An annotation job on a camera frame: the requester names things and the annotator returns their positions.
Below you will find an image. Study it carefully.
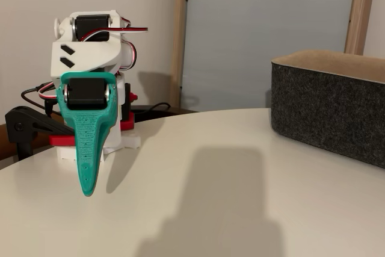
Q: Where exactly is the grey felt box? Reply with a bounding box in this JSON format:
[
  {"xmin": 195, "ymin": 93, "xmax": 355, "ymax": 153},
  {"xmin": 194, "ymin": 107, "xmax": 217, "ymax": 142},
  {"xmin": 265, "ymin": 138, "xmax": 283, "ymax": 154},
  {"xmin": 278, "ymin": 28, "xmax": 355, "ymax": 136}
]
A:
[{"xmin": 269, "ymin": 48, "xmax": 385, "ymax": 169}]

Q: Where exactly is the black clamp red knob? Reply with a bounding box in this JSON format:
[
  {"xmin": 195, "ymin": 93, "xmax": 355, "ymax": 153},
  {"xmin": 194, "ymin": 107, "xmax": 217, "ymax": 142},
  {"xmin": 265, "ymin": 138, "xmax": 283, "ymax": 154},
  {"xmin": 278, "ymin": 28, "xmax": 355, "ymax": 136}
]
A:
[{"xmin": 120, "ymin": 83, "xmax": 138, "ymax": 131}]

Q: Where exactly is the black clamp red pad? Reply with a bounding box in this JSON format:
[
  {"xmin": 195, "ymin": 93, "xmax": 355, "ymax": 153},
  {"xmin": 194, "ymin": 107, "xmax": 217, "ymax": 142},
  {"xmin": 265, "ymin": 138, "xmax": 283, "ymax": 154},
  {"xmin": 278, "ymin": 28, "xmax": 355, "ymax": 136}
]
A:
[{"xmin": 4, "ymin": 105, "xmax": 76, "ymax": 161}]

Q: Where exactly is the dark brown chair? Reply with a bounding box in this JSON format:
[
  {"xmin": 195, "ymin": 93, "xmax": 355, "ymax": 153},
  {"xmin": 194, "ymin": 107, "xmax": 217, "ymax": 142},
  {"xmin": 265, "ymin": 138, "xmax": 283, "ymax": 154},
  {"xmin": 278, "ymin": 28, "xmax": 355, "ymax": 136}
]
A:
[
  {"xmin": 132, "ymin": 104, "xmax": 199, "ymax": 119},
  {"xmin": 0, "ymin": 123, "xmax": 19, "ymax": 161}
]

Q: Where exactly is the frosted panel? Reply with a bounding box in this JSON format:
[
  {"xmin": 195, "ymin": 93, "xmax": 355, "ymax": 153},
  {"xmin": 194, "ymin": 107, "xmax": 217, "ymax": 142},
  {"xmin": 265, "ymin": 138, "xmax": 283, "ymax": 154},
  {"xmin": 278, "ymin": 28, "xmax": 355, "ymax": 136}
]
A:
[{"xmin": 180, "ymin": 0, "xmax": 359, "ymax": 113}]

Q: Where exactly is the red white black servo cable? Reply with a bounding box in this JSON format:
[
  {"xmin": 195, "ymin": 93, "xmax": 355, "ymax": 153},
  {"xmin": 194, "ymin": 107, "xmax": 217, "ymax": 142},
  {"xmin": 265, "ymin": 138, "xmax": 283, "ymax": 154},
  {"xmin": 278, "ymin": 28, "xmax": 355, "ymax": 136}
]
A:
[
  {"xmin": 37, "ymin": 81, "xmax": 60, "ymax": 101},
  {"xmin": 79, "ymin": 19, "xmax": 149, "ymax": 43},
  {"xmin": 120, "ymin": 39, "xmax": 138, "ymax": 73}
]

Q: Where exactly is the black power cable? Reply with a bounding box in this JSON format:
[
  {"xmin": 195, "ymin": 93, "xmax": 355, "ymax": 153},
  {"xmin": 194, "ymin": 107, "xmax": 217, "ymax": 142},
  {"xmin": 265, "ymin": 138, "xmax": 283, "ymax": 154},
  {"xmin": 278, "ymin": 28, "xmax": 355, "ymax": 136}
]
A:
[{"xmin": 134, "ymin": 102, "xmax": 172, "ymax": 113}]

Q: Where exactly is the black USB cable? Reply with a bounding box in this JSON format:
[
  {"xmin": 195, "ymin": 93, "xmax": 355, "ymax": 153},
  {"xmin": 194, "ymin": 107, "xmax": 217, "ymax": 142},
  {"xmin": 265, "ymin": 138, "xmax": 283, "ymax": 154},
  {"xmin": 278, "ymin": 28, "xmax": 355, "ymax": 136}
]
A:
[{"xmin": 20, "ymin": 84, "xmax": 58, "ymax": 116}]

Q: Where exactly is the light wooden post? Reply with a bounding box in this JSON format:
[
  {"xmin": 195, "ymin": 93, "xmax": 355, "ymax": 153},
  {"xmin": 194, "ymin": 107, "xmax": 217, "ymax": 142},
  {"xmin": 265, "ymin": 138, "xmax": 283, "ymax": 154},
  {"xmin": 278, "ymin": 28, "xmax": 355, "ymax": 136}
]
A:
[
  {"xmin": 169, "ymin": 0, "xmax": 191, "ymax": 109},
  {"xmin": 343, "ymin": 0, "xmax": 378, "ymax": 56}
]

